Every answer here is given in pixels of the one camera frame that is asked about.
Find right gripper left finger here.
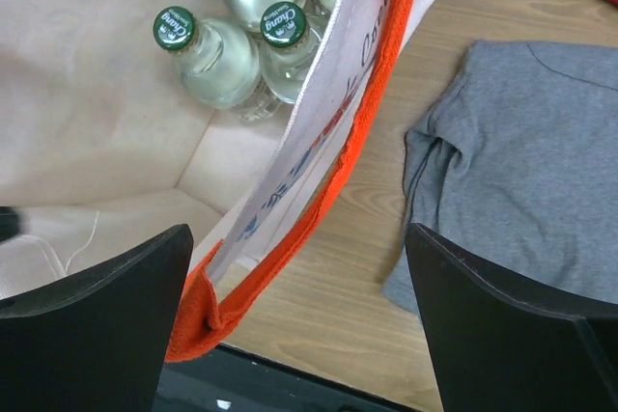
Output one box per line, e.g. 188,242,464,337
1,225,193,411

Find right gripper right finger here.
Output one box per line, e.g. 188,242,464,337
406,224,617,411

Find beige canvas bag orange handles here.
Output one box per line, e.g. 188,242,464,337
1,0,435,362

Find grey folded cloth right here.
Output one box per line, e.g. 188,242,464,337
403,41,617,303

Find black mounting base plate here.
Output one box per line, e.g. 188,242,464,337
153,344,411,412

